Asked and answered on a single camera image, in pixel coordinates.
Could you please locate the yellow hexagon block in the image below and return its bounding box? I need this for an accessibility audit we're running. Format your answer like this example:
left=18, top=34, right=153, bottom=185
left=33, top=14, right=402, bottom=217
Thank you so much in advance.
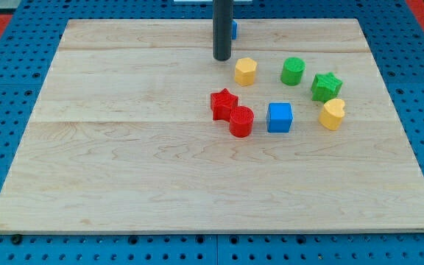
left=234, top=57, right=258, bottom=86

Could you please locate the red star block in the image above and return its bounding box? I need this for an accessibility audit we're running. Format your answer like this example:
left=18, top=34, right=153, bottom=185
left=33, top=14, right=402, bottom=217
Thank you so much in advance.
left=210, top=88, right=239, bottom=121

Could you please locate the red cylinder block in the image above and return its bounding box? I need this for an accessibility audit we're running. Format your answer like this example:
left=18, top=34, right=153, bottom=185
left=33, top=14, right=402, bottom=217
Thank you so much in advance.
left=229, top=106, right=254, bottom=138

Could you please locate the blue cube block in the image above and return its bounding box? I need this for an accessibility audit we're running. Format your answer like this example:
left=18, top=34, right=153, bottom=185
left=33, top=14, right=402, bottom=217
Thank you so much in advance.
left=266, top=102, right=293, bottom=133

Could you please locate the wooden board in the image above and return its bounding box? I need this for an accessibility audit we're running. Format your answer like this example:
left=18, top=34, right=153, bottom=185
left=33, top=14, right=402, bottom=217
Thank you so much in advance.
left=0, top=18, right=424, bottom=235

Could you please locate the green cylinder block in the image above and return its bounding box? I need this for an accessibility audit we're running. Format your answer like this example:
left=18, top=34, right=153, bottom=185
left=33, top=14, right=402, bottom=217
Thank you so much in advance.
left=280, top=57, right=305, bottom=86

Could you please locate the blue block behind rod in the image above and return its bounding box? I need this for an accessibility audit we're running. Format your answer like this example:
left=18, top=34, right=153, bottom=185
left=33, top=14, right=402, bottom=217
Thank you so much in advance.
left=232, top=20, right=238, bottom=40

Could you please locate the yellow heart block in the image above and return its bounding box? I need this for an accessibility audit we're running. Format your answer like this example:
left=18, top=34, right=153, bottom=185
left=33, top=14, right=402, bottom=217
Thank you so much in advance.
left=318, top=98, right=345, bottom=131

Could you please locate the green star block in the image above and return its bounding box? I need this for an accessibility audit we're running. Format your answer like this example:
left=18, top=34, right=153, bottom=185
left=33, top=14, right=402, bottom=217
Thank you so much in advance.
left=311, top=72, right=343, bottom=102

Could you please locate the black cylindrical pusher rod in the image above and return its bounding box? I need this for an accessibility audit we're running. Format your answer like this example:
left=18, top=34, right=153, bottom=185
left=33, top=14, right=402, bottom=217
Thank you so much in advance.
left=213, top=0, right=233, bottom=61

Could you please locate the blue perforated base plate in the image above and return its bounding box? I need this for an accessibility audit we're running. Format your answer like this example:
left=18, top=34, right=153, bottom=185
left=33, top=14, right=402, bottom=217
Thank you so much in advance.
left=0, top=0, right=424, bottom=264

